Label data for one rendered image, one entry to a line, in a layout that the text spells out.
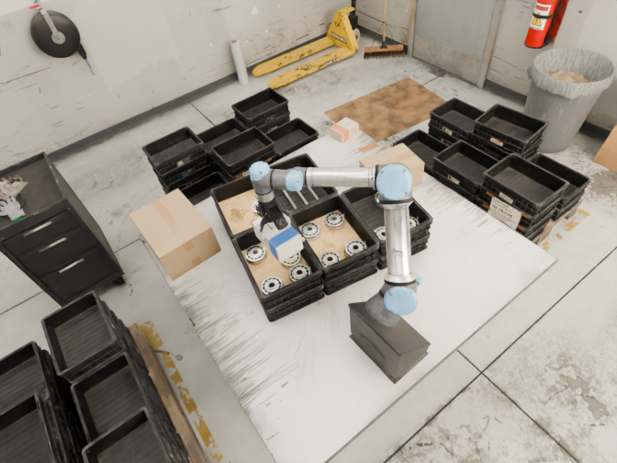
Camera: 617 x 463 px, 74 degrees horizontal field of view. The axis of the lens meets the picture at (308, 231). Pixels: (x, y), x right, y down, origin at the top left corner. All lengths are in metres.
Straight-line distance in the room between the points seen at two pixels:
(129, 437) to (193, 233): 0.98
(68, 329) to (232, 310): 1.02
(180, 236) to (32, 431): 1.13
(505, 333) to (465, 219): 0.83
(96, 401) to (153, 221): 0.97
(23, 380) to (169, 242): 1.14
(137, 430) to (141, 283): 1.36
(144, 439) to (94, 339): 0.66
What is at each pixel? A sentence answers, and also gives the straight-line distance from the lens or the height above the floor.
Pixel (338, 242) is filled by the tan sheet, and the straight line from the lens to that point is 2.03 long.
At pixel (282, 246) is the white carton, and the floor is 1.14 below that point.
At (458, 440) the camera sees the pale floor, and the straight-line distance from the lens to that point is 2.54.
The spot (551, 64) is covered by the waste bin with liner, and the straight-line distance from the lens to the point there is 4.15.
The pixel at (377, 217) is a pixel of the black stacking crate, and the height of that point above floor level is 0.83.
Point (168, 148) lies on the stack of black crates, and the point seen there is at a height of 0.49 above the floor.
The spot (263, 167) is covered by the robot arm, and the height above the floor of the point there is 1.46.
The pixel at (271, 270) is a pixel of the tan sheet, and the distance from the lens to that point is 1.97.
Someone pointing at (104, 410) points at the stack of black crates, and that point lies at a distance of 2.47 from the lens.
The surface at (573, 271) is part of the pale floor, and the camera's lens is 3.27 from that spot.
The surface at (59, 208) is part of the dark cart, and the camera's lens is 2.78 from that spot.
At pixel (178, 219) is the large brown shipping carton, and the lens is 2.26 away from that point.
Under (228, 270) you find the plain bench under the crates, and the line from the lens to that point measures 2.20.
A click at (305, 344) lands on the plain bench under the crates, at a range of 1.90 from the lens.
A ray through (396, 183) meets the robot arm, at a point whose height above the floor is 1.47.
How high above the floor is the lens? 2.41
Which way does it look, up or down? 49 degrees down
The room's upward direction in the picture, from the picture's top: 9 degrees counter-clockwise
